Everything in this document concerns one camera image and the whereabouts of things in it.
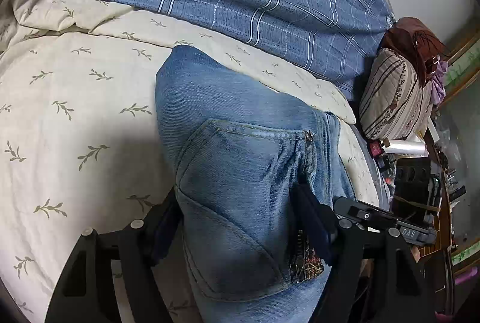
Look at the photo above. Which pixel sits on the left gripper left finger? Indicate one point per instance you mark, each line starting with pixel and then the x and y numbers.
pixel 85 291

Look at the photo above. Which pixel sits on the dark red cloth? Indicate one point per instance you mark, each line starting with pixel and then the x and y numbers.
pixel 410 38

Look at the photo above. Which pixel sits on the cream leaf-print quilt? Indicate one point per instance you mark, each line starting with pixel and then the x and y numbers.
pixel 79 143

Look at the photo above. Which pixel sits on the striped beige cushion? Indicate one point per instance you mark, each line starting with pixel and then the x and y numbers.
pixel 394 103

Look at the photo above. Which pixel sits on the purple cloth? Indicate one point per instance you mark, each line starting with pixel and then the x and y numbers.
pixel 438 92

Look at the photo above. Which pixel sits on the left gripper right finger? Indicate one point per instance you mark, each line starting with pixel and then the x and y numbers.
pixel 373 277

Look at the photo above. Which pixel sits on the white plastic roll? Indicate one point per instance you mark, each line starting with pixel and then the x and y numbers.
pixel 404 148

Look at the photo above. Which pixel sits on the black box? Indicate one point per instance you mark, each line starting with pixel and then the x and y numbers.
pixel 417 192

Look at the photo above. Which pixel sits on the person's right hand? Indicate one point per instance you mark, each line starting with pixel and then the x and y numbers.
pixel 416 253

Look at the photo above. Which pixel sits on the blue denim jeans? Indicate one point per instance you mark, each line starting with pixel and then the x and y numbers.
pixel 236 148

